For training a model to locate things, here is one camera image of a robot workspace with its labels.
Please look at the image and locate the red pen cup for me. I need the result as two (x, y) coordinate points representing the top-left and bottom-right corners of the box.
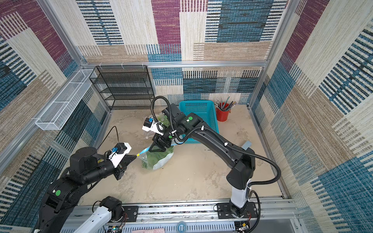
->
(216, 103), (231, 122)

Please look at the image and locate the cabbage in dotted bag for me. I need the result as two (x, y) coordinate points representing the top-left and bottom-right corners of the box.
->
(156, 115), (170, 127)

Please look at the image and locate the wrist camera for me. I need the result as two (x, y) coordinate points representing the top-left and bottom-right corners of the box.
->
(142, 117), (164, 135)
(108, 143), (132, 168)

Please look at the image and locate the black wire shelf rack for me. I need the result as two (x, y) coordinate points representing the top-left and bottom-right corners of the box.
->
(89, 65), (155, 110)

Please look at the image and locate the teal plastic basket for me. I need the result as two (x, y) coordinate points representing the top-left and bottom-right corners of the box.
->
(176, 101), (224, 152)

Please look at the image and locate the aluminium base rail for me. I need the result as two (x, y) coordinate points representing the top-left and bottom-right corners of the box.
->
(58, 199), (309, 233)

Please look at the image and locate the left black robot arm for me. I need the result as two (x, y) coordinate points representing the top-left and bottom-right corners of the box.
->
(34, 143), (138, 233)

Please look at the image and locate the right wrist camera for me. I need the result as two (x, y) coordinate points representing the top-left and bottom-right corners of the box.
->
(142, 117), (164, 135)

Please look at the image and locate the pink-zip dotted bag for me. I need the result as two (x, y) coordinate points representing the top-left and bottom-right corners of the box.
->
(142, 114), (171, 135)

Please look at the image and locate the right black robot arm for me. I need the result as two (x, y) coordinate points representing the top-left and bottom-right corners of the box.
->
(145, 96), (281, 218)

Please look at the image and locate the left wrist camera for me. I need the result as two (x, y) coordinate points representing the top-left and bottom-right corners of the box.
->
(108, 143), (132, 168)

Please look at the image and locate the white wire mesh tray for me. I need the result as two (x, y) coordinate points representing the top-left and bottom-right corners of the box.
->
(36, 70), (93, 131)

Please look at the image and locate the blue-zip clear bag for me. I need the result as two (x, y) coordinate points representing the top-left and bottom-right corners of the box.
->
(135, 143), (177, 171)

